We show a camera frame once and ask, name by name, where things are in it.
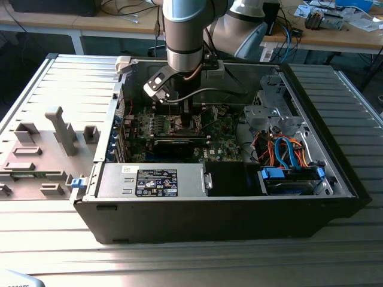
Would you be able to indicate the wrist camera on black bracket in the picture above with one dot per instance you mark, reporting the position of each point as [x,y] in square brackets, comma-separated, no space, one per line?
[152,91]

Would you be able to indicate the beige case latch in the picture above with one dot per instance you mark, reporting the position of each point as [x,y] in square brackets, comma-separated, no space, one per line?
[123,64]

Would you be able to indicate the green RAM stick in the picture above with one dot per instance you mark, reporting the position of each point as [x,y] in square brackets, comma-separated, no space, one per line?
[25,175]

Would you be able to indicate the CPU socket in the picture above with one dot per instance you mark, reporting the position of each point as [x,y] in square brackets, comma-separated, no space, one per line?
[172,131]

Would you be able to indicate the grey camera block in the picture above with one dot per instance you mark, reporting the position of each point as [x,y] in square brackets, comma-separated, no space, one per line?
[215,70]

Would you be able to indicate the black upright box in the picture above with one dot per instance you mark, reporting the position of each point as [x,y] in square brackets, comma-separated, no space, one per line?
[273,15]

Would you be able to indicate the pale grey rounded device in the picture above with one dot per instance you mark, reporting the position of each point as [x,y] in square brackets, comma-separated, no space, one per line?
[18,279]

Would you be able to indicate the black graphics card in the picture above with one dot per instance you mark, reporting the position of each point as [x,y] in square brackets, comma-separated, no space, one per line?
[173,147]

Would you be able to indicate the black CPU cooler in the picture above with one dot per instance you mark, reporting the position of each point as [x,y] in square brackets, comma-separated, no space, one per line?
[314,19]

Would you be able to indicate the large black box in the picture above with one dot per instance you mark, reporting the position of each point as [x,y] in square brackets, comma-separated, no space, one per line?
[54,7]

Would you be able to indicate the thin metal locking lever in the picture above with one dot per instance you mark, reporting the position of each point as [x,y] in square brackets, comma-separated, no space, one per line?
[207,122]
[169,112]

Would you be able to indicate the wooden desk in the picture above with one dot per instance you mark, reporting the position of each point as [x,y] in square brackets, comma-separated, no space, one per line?
[329,39]
[89,25]

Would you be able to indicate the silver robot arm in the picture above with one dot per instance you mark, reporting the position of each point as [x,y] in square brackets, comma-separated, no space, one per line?
[182,27]

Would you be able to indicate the silver power supply with label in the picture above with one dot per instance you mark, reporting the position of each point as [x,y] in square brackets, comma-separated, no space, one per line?
[119,179]

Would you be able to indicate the black PC case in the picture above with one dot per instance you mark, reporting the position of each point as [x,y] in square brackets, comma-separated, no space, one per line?
[209,221]

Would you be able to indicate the green motherboard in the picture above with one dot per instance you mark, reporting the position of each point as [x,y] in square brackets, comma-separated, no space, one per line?
[223,140]

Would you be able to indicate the hard disk in blue carrier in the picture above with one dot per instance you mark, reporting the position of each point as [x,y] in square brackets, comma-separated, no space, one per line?
[287,187]

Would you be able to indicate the grey parts rack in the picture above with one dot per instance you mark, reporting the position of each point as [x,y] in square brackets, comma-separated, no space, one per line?
[64,134]

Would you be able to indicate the silver metal drive cage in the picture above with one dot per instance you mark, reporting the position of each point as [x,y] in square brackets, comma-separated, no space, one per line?
[269,116]

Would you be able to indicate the silver metal part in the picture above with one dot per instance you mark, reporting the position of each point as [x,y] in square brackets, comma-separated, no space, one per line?
[333,22]

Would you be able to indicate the round coin cell battery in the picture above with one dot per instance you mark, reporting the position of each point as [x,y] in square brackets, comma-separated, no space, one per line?
[221,112]

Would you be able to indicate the blue case latch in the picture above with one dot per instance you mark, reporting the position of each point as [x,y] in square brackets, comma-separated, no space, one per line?
[78,183]

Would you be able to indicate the blue box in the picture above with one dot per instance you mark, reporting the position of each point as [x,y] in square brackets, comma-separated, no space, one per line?
[354,3]

